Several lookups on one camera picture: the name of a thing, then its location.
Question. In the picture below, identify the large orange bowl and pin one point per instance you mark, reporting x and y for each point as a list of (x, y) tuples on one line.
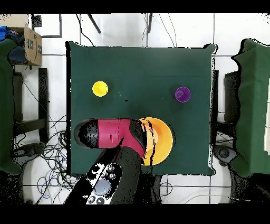
[(164, 139)]

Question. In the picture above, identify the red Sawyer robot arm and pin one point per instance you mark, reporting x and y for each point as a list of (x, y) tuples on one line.
[(111, 133)]

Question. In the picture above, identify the dark green tablecloth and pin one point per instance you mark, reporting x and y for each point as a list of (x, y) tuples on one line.
[(147, 63)]

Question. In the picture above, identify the purple cup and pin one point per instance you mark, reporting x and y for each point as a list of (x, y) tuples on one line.
[(182, 94)]

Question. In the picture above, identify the black tripod leg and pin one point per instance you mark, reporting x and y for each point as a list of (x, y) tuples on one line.
[(150, 23), (94, 23)]

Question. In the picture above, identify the green cloth side table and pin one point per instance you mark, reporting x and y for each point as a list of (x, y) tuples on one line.
[(5, 105), (253, 105)]

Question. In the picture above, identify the cardboard box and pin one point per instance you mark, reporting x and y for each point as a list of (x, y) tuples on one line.
[(32, 46)]

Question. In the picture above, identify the blue cloth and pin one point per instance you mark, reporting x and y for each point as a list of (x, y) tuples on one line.
[(4, 31)]

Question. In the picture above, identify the black stool frame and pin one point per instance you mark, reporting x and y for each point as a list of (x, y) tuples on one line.
[(231, 97), (43, 105)]

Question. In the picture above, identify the black metal frame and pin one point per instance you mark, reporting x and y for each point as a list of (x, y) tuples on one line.
[(60, 25)]

